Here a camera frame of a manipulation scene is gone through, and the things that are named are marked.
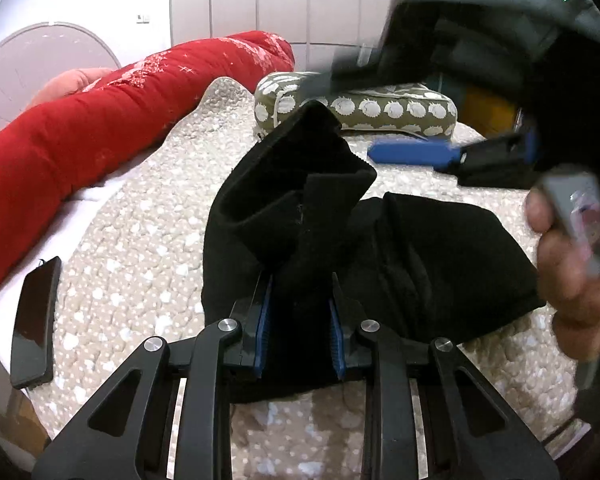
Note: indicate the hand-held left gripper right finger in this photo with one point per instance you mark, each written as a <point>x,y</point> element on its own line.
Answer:
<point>336,340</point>

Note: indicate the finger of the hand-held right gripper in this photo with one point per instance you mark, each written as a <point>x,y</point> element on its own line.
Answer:
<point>500,175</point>
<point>410,154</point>

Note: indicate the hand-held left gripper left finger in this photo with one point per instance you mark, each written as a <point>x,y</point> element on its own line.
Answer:
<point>262,330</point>

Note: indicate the black pants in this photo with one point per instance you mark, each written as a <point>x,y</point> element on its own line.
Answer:
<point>430,260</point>

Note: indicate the person's right hand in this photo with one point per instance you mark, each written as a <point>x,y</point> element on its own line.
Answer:
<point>565,280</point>

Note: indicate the olive white-patterned pillow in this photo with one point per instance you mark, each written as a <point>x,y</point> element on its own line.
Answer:
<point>380,107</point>

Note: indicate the beige dotted bedspread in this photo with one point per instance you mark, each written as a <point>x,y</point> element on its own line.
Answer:
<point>145,240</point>

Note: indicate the white wardrobe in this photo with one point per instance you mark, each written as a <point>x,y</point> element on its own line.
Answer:
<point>280,0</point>

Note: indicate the white bed sheet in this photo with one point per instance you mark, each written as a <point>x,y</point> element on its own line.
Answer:
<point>100,191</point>

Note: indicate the black smartphone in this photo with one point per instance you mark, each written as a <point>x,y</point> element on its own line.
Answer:
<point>32,325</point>

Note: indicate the red bolster cushion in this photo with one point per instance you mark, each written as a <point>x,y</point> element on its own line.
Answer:
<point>80,135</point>

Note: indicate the pink pillow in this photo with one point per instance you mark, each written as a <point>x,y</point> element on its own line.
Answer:
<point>65,85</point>

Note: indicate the round white headboard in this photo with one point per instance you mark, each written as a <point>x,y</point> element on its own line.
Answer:
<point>30,60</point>

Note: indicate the white wall switch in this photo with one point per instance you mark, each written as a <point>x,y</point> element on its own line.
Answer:
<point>142,18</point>

